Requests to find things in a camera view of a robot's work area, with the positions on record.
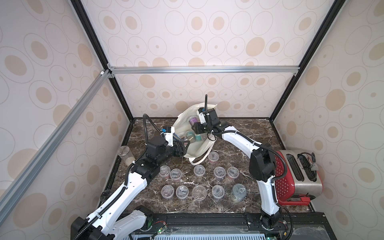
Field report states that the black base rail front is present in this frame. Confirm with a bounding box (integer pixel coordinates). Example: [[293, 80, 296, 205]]
[[126, 213, 337, 240]]

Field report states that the large clear seed jar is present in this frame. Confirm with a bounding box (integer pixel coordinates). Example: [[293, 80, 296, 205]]
[[230, 184, 247, 203]]

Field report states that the black corner frame post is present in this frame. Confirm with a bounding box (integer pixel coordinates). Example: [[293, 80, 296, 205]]
[[269, 0, 347, 124], [70, 0, 135, 122]]

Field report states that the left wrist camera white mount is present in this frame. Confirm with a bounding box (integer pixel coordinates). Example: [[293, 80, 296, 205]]
[[162, 126, 175, 147]]

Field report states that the black corner frame post left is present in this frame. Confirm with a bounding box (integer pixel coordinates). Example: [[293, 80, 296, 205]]
[[70, 0, 135, 122]]

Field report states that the cream canvas starry night bag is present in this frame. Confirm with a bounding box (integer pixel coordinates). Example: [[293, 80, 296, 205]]
[[173, 103, 216, 166]]

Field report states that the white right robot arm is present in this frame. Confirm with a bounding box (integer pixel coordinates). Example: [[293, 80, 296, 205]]
[[192, 96, 288, 230]]

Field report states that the orange seed jar clear lid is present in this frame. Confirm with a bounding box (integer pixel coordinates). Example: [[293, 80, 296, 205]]
[[194, 165, 206, 178]]

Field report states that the red and steel toaster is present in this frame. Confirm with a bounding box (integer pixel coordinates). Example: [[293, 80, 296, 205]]
[[275, 150, 324, 206]]

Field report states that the silver aluminium bar left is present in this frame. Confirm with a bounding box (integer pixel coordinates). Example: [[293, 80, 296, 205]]
[[1, 69, 111, 224]]

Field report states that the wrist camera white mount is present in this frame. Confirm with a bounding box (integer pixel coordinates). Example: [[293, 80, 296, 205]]
[[162, 126, 175, 147], [197, 108, 206, 124]]

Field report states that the purple lid seed jar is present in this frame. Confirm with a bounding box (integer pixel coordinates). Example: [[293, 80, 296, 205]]
[[188, 116, 200, 126]]

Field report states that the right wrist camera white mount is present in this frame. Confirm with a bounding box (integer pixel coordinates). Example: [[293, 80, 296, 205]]
[[197, 108, 206, 124]]

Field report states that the black corner frame post right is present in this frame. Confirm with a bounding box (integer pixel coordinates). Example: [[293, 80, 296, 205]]
[[269, 0, 347, 124]]

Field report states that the clear plastic jar by wall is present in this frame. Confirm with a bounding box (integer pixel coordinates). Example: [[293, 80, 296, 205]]
[[118, 146, 136, 167]]

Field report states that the silver aluminium crossbar back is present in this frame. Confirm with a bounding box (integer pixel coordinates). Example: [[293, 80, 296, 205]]
[[110, 66, 300, 75]]

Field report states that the black lid jar by wall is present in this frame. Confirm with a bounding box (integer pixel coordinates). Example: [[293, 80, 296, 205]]
[[100, 190, 113, 204]]

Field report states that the clear seed jar row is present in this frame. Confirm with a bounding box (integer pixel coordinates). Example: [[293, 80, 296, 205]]
[[208, 151, 220, 164]]

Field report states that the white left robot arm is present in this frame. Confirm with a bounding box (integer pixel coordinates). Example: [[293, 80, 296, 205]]
[[71, 126, 190, 240]]

